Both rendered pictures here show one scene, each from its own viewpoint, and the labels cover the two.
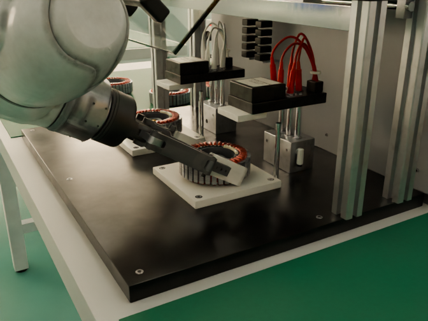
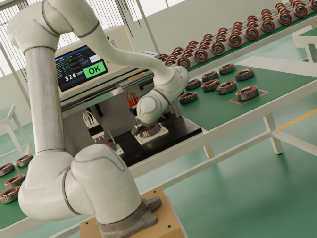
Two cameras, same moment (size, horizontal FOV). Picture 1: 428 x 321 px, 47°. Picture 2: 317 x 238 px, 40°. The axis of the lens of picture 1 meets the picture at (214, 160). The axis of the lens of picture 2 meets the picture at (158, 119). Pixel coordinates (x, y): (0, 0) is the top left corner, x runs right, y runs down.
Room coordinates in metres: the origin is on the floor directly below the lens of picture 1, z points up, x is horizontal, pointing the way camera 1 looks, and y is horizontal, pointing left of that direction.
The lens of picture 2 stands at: (-0.08, 1.91, 1.42)
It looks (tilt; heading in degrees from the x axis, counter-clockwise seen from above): 16 degrees down; 291
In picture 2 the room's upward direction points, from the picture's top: 22 degrees counter-clockwise
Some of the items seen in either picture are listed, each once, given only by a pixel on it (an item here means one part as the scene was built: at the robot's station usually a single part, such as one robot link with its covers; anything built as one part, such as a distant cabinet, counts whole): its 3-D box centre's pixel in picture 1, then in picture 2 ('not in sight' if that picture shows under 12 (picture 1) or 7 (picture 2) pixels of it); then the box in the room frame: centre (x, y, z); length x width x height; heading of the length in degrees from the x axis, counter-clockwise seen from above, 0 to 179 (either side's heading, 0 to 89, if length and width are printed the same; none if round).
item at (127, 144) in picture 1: (154, 135); (107, 154); (0.92, 0.12, 0.78); 0.15 x 0.15 x 0.01; 30
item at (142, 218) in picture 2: not in sight; (128, 213); (0.55, 0.82, 0.82); 0.22 x 0.18 x 0.06; 30
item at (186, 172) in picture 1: (214, 162); (149, 129); (0.72, 0.00, 0.80); 0.11 x 0.11 x 0.04
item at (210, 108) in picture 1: (216, 115); (101, 143); (1.00, -0.01, 0.80); 0.07 x 0.05 x 0.06; 30
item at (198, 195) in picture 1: (214, 176); (151, 133); (0.71, 0.00, 0.78); 0.15 x 0.15 x 0.01; 30
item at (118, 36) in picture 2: not in sight; (89, 57); (0.97, -0.23, 1.22); 0.44 x 0.39 x 0.20; 30
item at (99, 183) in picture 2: not in sight; (102, 180); (0.58, 0.83, 0.95); 0.18 x 0.16 x 0.22; 178
